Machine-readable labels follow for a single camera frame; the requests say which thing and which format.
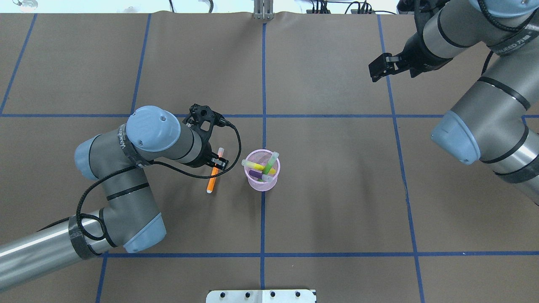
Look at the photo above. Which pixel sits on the yellow highlighter pen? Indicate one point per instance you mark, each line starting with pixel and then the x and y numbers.
pixel 256 166

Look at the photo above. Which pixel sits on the purple highlighter pen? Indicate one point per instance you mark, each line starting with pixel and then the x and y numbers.
pixel 259 176

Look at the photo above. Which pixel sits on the white pedestal column base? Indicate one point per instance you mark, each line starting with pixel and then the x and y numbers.
pixel 262 296

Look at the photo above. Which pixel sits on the pink mesh pen holder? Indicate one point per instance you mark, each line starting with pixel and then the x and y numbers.
pixel 261 156

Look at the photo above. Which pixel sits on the orange highlighter pen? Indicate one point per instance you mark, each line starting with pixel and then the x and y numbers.
pixel 214 172

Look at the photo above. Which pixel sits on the blue tape grid lines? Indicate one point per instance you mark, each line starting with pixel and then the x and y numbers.
pixel 366 209

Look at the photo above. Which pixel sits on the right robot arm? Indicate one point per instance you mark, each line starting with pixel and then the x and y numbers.
pixel 486 123

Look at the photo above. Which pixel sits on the aluminium frame post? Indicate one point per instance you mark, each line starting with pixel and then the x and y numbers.
pixel 263 10

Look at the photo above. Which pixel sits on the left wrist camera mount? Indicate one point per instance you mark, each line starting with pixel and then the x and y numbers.
pixel 201 119

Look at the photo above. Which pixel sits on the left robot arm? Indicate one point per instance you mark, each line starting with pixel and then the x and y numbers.
pixel 119 208

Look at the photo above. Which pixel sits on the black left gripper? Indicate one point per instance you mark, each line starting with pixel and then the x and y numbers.
pixel 206 154

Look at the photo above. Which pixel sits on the green highlighter pen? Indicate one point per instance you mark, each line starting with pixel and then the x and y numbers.
pixel 271 161

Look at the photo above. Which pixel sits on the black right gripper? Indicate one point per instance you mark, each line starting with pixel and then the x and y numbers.
pixel 414 54

